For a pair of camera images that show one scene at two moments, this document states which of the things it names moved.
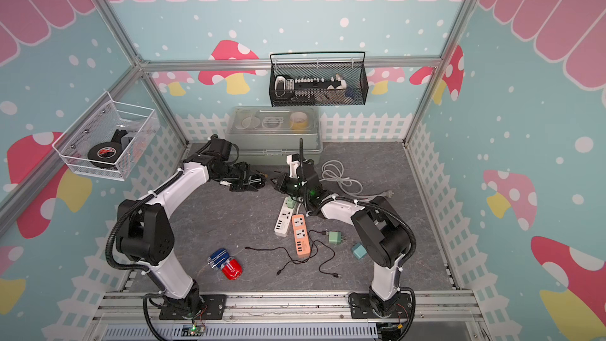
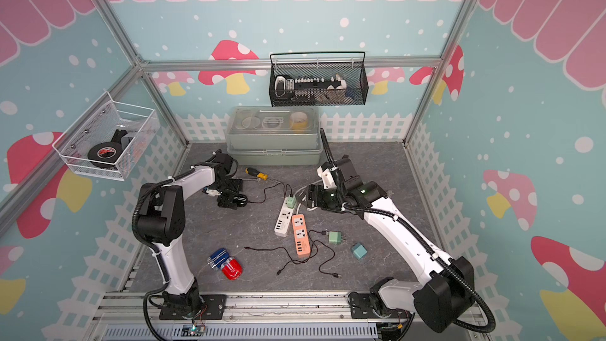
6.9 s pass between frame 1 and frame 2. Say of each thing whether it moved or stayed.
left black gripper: moved
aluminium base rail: stayed
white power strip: stayed
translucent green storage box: stayed
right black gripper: moved
